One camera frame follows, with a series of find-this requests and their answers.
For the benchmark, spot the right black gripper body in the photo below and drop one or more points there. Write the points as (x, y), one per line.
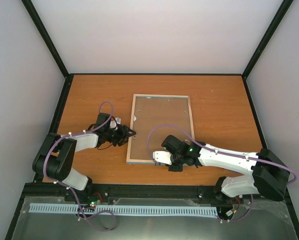
(178, 168)

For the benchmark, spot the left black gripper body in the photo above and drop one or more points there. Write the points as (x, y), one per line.
(116, 137)

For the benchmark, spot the blue wooden photo frame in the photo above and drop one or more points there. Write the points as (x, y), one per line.
(153, 118)

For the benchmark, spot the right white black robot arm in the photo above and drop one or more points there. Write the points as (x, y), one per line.
(261, 173)

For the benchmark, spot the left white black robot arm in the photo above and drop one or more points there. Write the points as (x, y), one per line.
(55, 157)

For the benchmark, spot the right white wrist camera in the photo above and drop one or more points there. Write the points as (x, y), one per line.
(162, 158)

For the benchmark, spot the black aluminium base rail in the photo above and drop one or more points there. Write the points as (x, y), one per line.
(108, 193)

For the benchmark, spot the light blue slotted cable duct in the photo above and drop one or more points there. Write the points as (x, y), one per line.
(126, 210)

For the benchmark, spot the grey metal base plate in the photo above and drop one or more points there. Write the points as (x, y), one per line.
(260, 220)

